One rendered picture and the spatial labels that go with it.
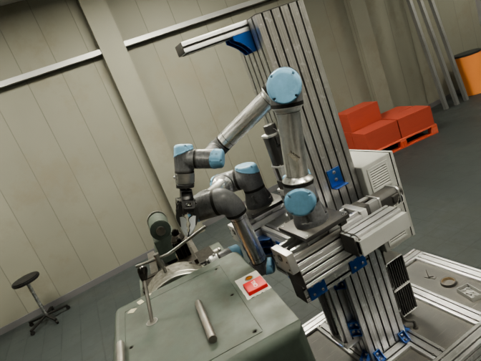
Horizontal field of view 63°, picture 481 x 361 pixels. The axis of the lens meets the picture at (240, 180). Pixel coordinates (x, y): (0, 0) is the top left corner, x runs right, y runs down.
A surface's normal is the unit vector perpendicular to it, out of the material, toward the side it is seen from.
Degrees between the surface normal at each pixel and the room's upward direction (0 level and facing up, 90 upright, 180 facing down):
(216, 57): 90
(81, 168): 90
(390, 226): 90
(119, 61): 90
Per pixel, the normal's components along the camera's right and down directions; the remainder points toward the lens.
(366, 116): 0.28, 0.15
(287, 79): -0.15, 0.18
